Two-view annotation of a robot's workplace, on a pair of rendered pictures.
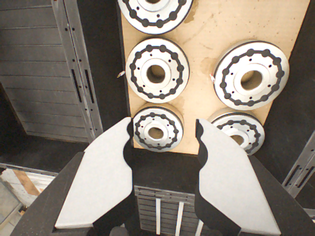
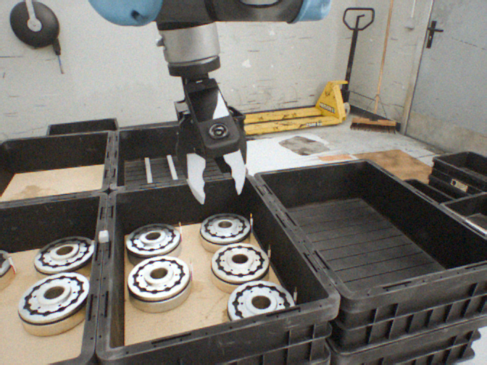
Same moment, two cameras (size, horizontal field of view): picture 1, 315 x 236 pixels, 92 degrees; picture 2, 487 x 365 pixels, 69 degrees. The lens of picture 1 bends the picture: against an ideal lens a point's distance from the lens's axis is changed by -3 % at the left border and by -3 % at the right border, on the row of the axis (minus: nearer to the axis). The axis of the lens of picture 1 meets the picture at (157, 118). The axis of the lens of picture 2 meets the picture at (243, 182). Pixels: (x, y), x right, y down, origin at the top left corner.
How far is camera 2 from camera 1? 0.45 m
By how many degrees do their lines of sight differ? 32
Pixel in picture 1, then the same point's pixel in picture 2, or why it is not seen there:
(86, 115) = (279, 206)
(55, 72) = (340, 250)
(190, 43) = (219, 296)
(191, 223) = (159, 171)
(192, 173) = (181, 204)
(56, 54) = (343, 262)
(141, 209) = (217, 170)
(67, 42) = (301, 236)
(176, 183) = not seen: hidden behind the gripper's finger
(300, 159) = (113, 220)
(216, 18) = (202, 316)
